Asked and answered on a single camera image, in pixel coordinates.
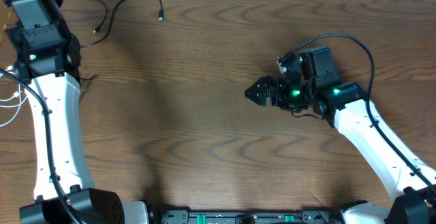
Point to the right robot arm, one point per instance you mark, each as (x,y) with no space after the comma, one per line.
(313,82)

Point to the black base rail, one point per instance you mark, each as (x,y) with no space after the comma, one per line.
(181,215)

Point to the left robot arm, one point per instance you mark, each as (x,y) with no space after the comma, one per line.
(47,67)

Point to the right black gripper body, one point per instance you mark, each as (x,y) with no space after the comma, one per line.
(283,93)

